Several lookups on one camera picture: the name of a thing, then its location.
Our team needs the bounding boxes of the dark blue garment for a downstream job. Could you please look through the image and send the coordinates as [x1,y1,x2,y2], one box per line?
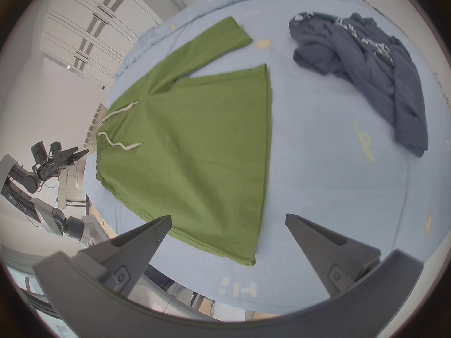
[289,12,429,158]

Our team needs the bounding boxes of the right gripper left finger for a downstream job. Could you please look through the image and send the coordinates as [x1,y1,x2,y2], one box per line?
[77,215,173,298]

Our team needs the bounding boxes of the bed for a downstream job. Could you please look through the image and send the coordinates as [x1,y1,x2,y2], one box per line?
[83,0,451,321]

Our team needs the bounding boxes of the green shorts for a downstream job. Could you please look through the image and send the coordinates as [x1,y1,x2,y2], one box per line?
[96,16,274,267]

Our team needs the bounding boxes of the window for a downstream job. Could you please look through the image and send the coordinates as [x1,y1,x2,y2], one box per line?
[0,243,76,338]

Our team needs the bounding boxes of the white wardrobe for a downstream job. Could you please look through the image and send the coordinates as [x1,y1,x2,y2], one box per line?
[40,0,187,91]

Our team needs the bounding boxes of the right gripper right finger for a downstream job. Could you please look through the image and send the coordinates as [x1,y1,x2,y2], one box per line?
[285,214,382,299]

